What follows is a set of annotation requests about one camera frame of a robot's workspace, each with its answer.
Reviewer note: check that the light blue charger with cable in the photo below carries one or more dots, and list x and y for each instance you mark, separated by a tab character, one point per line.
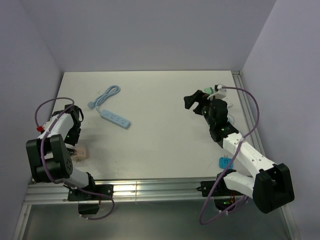
231	119

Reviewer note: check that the pink cube socket adapter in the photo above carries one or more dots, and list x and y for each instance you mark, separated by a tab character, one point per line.
80	154

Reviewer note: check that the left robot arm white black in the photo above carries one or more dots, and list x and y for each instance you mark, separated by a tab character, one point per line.
50	155

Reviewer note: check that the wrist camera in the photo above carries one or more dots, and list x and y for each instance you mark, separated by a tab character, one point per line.
43	128
219	92

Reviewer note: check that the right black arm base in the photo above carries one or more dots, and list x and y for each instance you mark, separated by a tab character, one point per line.
223	197

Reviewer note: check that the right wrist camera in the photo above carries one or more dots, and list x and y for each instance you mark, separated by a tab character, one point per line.
219	92

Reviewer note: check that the light blue power strip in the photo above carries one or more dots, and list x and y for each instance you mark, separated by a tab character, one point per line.
115	119

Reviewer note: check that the aluminium front rail frame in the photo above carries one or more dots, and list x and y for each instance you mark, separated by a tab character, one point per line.
153	209

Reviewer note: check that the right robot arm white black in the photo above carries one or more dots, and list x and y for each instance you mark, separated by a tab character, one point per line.
269	184

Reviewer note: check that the green plug adapter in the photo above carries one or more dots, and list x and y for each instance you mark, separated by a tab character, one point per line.
209	90

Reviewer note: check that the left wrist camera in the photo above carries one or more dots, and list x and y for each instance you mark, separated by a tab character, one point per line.
43	128

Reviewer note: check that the blue flat plug adapter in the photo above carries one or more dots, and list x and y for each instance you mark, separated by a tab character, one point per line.
224	161

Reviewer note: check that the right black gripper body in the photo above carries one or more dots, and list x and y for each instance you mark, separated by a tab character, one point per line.
207	104

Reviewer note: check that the aluminium right rail frame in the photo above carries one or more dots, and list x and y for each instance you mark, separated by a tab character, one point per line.
244	98

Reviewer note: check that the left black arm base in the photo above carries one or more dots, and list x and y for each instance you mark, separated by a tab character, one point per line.
89	203

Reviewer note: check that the white plug adapter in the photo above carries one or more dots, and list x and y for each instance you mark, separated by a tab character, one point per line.
229	103

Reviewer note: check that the aluminium rail frame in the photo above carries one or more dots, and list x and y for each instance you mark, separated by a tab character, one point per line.
153	209
244	98

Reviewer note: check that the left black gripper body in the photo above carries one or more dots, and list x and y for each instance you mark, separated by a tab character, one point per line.
73	136

